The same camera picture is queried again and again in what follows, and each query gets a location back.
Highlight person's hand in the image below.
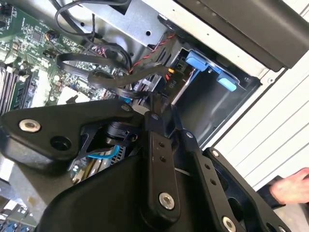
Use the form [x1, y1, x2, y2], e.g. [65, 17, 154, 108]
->
[269, 168, 309, 205]

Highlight hard disk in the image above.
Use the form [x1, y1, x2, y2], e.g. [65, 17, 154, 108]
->
[185, 49, 239, 92]

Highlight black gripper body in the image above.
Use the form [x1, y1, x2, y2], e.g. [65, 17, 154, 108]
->
[41, 154, 225, 232]

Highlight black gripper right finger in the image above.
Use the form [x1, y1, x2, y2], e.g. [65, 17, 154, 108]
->
[165, 102, 292, 232]

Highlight blue data wire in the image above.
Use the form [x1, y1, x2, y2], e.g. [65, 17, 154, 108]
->
[85, 88, 150, 161]

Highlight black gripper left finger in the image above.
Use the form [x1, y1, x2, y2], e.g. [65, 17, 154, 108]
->
[0, 95, 182, 221]

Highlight black sleeved power wire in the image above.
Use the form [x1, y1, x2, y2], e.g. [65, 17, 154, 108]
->
[88, 63, 176, 91]

